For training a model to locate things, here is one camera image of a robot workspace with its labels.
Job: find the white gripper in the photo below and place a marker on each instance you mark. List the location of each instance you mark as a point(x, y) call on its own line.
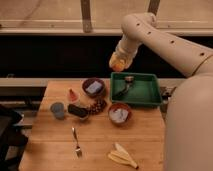
point(126, 49)

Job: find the red yellow apple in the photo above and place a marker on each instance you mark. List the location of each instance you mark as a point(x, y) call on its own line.
point(117, 65)

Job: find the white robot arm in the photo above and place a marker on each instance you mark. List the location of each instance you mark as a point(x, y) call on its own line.
point(188, 144)

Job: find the green plastic tray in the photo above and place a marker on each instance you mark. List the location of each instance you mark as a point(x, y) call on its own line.
point(145, 90)

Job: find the purple bowl with sponge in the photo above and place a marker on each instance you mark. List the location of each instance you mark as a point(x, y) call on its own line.
point(94, 87)

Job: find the bunch of dark grapes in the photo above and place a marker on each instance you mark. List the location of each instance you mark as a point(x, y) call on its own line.
point(97, 107)

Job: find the red bowl with cloth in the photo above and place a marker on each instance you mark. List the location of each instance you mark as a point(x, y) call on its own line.
point(119, 113)

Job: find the red strawberry toy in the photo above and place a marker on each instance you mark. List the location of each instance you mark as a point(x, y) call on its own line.
point(72, 96)

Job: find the black rectangular block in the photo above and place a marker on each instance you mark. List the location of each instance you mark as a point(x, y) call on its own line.
point(77, 111)

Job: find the blue grey cup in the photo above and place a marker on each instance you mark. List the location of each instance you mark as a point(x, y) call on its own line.
point(57, 109)

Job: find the peeled yellow banana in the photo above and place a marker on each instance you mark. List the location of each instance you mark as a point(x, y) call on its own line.
point(121, 156)

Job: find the silver fork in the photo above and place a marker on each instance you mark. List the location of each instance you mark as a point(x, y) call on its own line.
point(77, 149)

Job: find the black chair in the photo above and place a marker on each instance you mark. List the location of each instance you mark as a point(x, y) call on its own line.
point(9, 135)

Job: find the black handled brush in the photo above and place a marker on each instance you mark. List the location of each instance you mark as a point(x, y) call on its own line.
point(128, 82)

